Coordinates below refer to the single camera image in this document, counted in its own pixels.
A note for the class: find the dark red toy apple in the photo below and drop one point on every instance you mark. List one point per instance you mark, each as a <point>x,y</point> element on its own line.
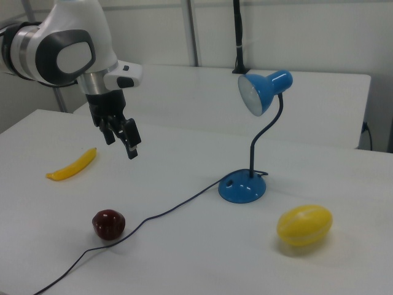
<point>108,225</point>

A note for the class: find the blue gooseneck desk lamp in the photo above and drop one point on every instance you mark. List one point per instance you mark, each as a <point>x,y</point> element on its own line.
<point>242,188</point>

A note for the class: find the yellow toy melon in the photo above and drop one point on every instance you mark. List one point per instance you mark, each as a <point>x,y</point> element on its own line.
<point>305,225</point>

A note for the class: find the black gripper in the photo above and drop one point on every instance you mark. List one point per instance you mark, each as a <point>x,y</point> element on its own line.
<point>106,104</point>

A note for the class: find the black camera pole with clamp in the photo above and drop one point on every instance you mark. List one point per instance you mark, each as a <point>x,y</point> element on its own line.
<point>238,30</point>

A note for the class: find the yellow toy banana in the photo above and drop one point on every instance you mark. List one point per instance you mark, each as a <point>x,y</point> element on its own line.
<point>76,166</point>

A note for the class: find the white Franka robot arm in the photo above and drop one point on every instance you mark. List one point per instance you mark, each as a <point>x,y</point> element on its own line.
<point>76,24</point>

